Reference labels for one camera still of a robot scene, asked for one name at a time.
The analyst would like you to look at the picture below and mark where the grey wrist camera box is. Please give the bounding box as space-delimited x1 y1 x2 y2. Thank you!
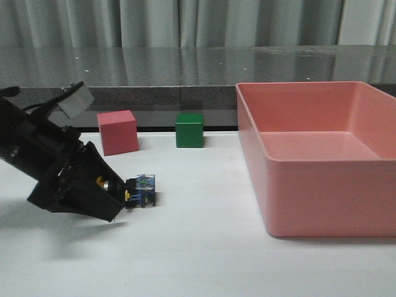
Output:
51 81 94 119

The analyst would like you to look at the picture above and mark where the yellow push button switch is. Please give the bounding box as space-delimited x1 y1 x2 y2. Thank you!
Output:
95 173 157 211

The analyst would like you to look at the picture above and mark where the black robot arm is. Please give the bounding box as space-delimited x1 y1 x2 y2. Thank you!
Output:
1 82 124 222

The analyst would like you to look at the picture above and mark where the pink plastic bin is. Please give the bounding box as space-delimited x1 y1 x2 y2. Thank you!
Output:
236 82 395 237

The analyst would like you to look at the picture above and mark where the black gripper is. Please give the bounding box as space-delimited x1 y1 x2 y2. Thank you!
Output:
1 97 124 222

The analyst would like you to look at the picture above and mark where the pink cube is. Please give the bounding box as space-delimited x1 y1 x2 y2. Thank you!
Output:
97 110 139 156

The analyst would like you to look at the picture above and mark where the dark stone counter ledge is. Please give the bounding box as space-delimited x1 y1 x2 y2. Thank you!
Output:
1 45 395 131

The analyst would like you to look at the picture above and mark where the right green cube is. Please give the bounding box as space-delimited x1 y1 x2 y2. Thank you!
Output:
175 113 204 148

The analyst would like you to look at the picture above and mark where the grey curtain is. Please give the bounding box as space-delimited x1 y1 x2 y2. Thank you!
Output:
1 1 395 48

